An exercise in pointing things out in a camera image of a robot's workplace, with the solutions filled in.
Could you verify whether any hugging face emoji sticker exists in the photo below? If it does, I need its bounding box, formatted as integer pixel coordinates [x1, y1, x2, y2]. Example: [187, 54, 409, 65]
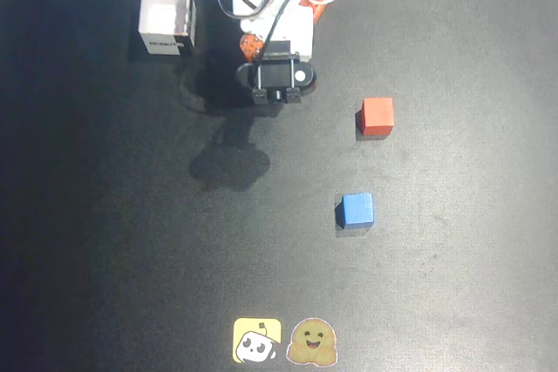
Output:
[285, 317, 340, 367]

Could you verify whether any black table mat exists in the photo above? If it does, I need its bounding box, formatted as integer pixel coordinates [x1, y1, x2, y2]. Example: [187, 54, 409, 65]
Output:
[0, 0, 558, 372]

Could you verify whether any blue cube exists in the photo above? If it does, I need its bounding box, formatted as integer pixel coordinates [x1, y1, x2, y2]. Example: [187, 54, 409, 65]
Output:
[335, 192, 375, 230]

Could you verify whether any red cube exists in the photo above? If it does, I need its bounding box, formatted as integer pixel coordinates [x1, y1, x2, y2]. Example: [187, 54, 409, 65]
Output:
[356, 96, 396, 137]

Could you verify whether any black gripper-mounted camera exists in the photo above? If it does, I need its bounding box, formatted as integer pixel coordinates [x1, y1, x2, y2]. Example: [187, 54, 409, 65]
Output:
[235, 40, 317, 106]

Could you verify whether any yellow robot face sticker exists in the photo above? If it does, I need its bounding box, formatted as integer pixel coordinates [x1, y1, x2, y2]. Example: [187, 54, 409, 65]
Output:
[232, 317, 283, 364]

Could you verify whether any white open cardboard box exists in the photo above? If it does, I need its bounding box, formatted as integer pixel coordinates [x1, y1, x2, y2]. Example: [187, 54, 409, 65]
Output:
[137, 0, 197, 57]

